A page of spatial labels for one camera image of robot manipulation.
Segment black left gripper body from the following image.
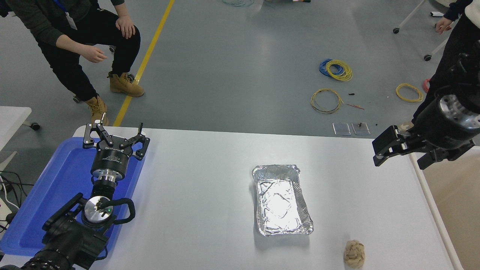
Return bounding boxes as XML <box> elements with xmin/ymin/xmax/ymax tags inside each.
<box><xmin>91</xmin><ymin>141</ymin><xmax>133</xmax><ymax>177</ymax></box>

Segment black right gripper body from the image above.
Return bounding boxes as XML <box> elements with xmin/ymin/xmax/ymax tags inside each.
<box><xmin>412</xmin><ymin>98</ymin><xmax>474</xmax><ymax>150</ymax></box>

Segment silver foil tray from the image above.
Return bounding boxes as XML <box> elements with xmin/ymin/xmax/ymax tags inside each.
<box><xmin>252</xmin><ymin>164</ymin><xmax>314</xmax><ymax>237</ymax></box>

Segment person's right hand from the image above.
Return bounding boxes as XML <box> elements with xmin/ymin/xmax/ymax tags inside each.
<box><xmin>80</xmin><ymin>46</ymin><xmax>108</xmax><ymax>63</ymax></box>
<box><xmin>435</xmin><ymin>17</ymin><xmax>453</xmax><ymax>35</ymax></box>

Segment person's left hand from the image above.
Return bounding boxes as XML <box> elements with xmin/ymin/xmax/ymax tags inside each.
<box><xmin>115</xmin><ymin>16</ymin><xmax>136</xmax><ymax>39</ymax></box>

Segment large pale bin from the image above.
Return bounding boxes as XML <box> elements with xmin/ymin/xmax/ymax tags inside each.
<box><xmin>409</xmin><ymin>146</ymin><xmax>480</xmax><ymax>270</ymax></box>

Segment blue plastic tray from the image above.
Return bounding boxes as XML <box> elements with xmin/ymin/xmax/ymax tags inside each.
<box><xmin>0</xmin><ymin>137</ymin><xmax>146</xmax><ymax>257</ymax></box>

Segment white side table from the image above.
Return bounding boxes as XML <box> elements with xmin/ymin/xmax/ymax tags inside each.
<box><xmin>0</xmin><ymin>106</ymin><xmax>41</xmax><ymax>173</ymax></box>

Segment person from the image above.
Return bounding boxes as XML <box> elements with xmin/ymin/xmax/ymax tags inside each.
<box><xmin>398</xmin><ymin>0</ymin><xmax>480</xmax><ymax>132</ymax></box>
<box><xmin>0</xmin><ymin>0</ymin><xmax>145</xmax><ymax>126</ymax></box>

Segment white power strip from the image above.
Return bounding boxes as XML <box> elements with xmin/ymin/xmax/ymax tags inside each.
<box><xmin>0</xmin><ymin>198</ymin><xmax>19</xmax><ymax>222</ymax></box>

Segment white rolling chair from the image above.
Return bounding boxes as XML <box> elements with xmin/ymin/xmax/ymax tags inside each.
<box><xmin>393</xmin><ymin>0</ymin><xmax>456</xmax><ymax>62</ymax></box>

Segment crumpled tan paper ball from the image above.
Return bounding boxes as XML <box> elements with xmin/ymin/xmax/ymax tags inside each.
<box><xmin>343</xmin><ymin>240</ymin><xmax>366</xmax><ymax>268</ymax></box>

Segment yellow and black wire coil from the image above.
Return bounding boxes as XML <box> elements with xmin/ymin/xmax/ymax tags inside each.
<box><xmin>310</xmin><ymin>88</ymin><xmax>344</xmax><ymax>114</ymax></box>

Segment black cable bundle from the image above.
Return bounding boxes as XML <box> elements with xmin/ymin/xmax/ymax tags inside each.
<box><xmin>0</xmin><ymin>171</ymin><xmax>35</xmax><ymax>233</ymax></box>

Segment blue wire coil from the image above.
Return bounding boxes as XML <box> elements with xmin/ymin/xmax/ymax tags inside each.
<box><xmin>319</xmin><ymin>59</ymin><xmax>344</xmax><ymax>77</ymax></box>

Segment white badge on blue lanyard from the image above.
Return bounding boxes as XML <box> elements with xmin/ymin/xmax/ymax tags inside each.
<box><xmin>52</xmin><ymin>0</ymin><xmax>78</xmax><ymax>30</ymax></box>

